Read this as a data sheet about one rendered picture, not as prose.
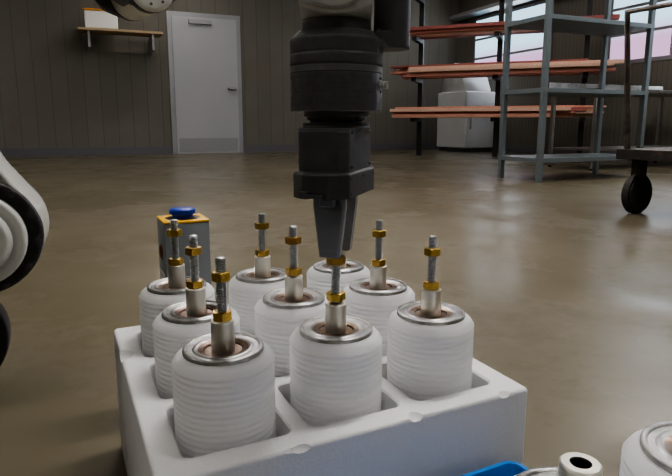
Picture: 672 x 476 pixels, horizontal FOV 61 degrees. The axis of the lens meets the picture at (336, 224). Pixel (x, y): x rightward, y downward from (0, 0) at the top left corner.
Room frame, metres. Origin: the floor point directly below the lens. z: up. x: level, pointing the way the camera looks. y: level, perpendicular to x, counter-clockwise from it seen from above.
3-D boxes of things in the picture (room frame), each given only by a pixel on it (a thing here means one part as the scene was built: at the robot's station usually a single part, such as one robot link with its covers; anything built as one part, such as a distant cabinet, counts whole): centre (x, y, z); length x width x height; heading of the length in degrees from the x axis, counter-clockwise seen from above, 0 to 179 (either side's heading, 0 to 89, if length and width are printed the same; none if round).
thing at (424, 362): (0.61, -0.11, 0.16); 0.10 x 0.10 x 0.18
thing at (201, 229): (0.90, 0.25, 0.16); 0.07 x 0.07 x 0.31; 26
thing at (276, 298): (0.67, 0.05, 0.25); 0.08 x 0.08 x 0.01
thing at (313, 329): (0.56, 0.00, 0.25); 0.08 x 0.08 x 0.01
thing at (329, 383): (0.56, 0.00, 0.16); 0.10 x 0.10 x 0.18
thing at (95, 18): (8.42, 3.31, 1.90); 0.46 x 0.39 x 0.25; 113
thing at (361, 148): (0.56, 0.00, 0.45); 0.13 x 0.10 x 0.12; 162
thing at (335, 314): (0.56, 0.00, 0.26); 0.02 x 0.02 x 0.03
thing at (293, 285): (0.67, 0.05, 0.26); 0.02 x 0.02 x 0.03
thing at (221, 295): (0.51, 0.11, 0.30); 0.01 x 0.01 x 0.08
